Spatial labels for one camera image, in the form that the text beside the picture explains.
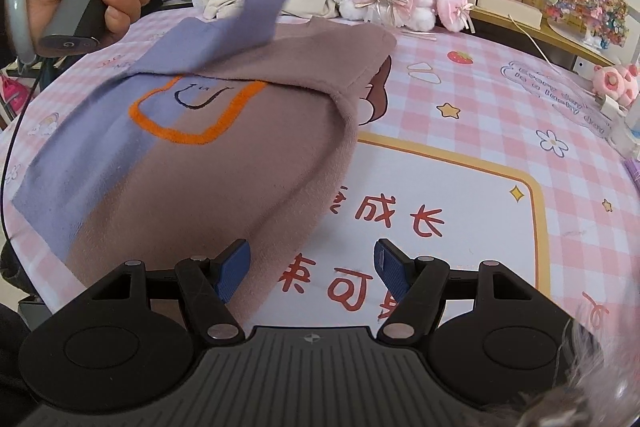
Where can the purple and brown sweater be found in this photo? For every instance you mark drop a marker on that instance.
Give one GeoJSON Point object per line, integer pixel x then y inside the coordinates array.
{"type": "Point", "coordinates": [200, 187]}

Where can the purple pen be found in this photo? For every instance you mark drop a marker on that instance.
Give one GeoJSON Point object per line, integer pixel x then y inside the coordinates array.
{"type": "Point", "coordinates": [634, 174]}

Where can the colourful bead ornament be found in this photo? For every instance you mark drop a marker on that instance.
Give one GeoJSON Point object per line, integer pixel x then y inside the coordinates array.
{"type": "Point", "coordinates": [585, 4]}

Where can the pink checked printed desk mat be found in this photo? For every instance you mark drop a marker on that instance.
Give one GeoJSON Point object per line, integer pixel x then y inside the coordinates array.
{"type": "Point", "coordinates": [475, 132]}

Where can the grey green bangle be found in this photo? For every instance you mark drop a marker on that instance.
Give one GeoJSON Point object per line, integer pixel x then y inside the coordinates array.
{"type": "Point", "coordinates": [17, 17]}

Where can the grey fur trim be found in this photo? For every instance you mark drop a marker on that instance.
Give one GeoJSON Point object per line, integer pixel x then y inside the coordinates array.
{"type": "Point", "coordinates": [590, 377]}

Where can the pink piggy toy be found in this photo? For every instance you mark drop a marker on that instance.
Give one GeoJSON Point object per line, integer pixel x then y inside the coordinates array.
{"type": "Point", "coordinates": [617, 82]}

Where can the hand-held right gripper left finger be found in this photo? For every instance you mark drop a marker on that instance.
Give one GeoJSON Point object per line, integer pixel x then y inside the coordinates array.
{"type": "Point", "coordinates": [232, 269]}

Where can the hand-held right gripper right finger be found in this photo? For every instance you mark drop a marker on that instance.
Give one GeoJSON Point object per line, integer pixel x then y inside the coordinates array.
{"type": "Point", "coordinates": [395, 269]}

